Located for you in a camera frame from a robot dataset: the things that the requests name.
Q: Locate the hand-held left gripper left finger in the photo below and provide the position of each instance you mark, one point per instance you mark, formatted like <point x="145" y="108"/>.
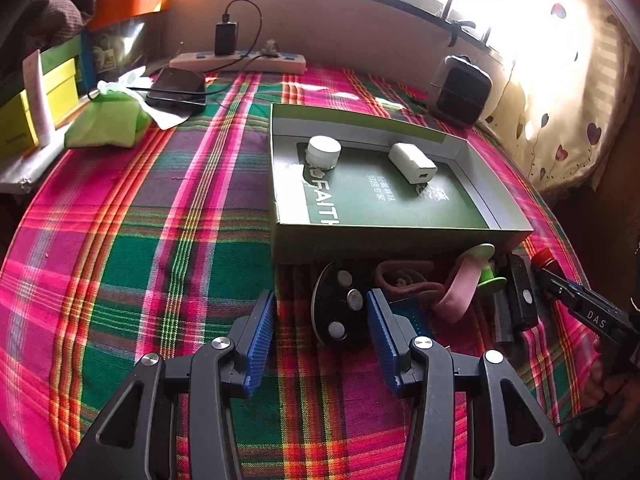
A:
<point x="257" y="340"/>

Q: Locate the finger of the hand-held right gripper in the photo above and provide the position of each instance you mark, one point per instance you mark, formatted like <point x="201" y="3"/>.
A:
<point x="560" y="287"/>

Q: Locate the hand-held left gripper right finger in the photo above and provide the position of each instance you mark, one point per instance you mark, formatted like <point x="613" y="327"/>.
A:
<point x="385" y="340"/>

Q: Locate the red capped brown bottle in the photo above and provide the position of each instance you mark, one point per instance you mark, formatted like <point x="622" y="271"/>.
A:
<point x="544" y="260"/>

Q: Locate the black remote key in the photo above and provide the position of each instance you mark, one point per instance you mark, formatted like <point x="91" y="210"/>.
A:
<point x="522" y="290"/>

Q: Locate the blue translucent plastic box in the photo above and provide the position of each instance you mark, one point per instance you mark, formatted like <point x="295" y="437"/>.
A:
<point x="415" y="316"/>

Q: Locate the black oval device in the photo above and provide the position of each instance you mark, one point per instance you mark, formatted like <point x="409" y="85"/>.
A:
<point x="330" y="305"/>

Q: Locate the pink plastic case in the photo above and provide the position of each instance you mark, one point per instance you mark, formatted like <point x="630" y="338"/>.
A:
<point x="452" y="302"/>

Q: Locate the green cardboard box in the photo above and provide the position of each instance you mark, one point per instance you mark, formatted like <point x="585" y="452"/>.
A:
<point x="360" y="200"/>

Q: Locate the person's right hand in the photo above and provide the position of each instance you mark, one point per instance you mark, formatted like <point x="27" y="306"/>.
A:
<point x="607" y="390"/>

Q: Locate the green spool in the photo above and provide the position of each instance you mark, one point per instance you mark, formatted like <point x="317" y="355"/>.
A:
<point x="490" y="282"/>

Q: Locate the plaid blanket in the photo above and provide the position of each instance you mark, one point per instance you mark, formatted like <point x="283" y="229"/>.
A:
<point x="150" y="240"/>

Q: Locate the cream heart print curtain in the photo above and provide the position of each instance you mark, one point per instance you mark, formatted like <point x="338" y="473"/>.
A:
<point x="565" y="110"/>

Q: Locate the white charger cube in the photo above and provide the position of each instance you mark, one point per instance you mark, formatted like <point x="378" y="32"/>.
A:
<point x="410" y="162"/>

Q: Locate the white round cap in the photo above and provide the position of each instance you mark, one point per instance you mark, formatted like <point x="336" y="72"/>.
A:
<point x="324" y="151"/>

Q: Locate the grey small heater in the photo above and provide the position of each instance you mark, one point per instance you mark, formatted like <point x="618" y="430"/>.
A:
<point x="460" y="90"/>

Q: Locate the white tissue paper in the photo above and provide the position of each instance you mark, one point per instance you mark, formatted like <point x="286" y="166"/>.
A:
<point x="167" y="116"/>

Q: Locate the green tissue pack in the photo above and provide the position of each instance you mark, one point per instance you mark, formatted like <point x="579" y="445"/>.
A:
<point x="105" y="125"/>

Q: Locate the black smartphone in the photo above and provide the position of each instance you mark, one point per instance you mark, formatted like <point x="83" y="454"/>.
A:
<point x="175" y="85"/>

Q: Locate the white power strip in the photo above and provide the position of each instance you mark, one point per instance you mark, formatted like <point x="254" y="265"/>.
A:
<point x="285" y="63"/>

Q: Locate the white plug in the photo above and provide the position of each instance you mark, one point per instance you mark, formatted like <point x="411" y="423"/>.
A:
<point x="270" y="49"/>

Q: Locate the black power adapter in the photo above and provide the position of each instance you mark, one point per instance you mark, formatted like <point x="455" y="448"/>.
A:
<point x="226" y="39"/>

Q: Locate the white tube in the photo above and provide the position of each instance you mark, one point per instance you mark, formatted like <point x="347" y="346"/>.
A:
<point x="40" y="105"/>

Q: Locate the yellow-green cardboard box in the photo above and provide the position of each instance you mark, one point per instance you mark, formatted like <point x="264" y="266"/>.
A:
<point x="15" y="130"/>

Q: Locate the clear plastic bag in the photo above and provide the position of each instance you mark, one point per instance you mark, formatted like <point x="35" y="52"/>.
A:
<point x="120" y="45"/>

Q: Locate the dark green box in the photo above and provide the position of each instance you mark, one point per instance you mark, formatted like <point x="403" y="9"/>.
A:
<point x="60" y="55"/>

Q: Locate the orange box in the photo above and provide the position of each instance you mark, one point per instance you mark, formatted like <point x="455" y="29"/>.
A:
<point x="130" y="5"/>

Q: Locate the brown cloth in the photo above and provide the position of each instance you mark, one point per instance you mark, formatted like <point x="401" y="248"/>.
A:
<point x="50" y="20"/>

